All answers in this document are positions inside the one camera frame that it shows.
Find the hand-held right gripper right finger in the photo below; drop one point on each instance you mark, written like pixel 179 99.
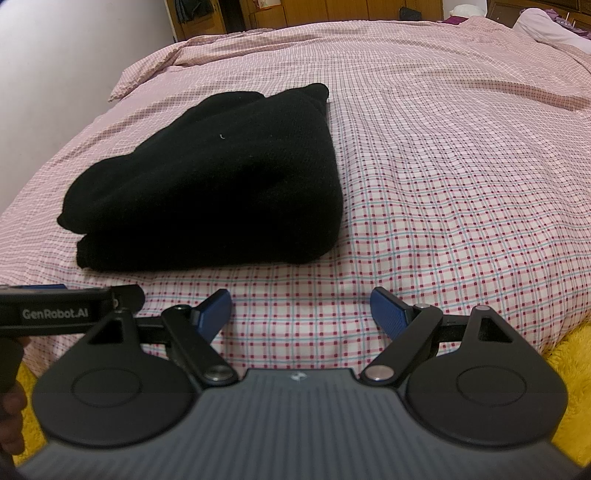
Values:
pixel 387 314

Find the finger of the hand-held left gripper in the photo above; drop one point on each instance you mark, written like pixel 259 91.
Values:
pixel 129 296

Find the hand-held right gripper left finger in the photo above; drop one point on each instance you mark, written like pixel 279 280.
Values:
pixel 213 316

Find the black knit cardigan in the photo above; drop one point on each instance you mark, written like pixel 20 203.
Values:
pixel 221 184

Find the person's left hand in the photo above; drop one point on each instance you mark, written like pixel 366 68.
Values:
pixel 11 415

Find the pink checked bed cover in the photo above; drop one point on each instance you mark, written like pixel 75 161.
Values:
pixel 438 161

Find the yellow fluffy blanket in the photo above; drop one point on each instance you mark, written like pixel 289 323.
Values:
pixel 575 369

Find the dark hanging jacket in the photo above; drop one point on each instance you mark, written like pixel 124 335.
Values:
pixel 194 9

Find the purple cloth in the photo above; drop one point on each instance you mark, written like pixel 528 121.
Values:
pixel 455 21

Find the black bag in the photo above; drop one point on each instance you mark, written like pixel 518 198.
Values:
pixel 408 13

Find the wooden wardrobe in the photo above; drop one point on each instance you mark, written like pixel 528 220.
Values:
pixel 323 11

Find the white cloth bundle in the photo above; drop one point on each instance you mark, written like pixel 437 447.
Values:
pixel 466 11

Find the pink white container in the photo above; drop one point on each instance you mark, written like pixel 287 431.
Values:
pixel 268 3

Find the pale pink pillow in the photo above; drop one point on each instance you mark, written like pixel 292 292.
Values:
pixel 545 27

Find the wooden headboard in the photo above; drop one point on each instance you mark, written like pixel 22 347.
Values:
pixel 531 8

